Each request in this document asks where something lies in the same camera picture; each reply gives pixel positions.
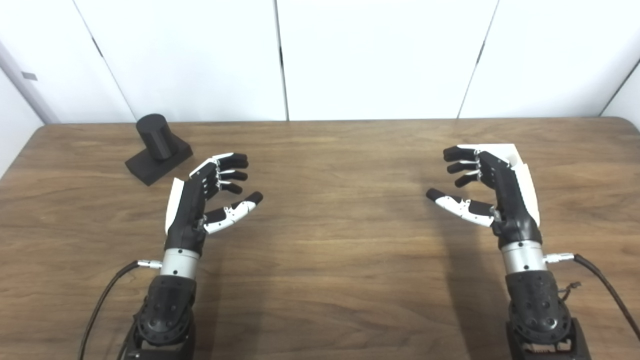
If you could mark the small grey wall tag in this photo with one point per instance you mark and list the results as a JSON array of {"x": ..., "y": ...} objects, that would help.
[{"x": 29, "y": 76}]

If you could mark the black peg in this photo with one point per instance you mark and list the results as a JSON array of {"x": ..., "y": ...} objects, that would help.
[{"x": 157, "y": 137}]

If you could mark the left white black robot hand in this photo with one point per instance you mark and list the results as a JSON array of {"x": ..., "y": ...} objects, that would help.
[{"x": 186, "y": 215}]

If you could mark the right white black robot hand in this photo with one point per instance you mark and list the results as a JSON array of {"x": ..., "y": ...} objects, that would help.
[{"x": 512, "y": 210}]

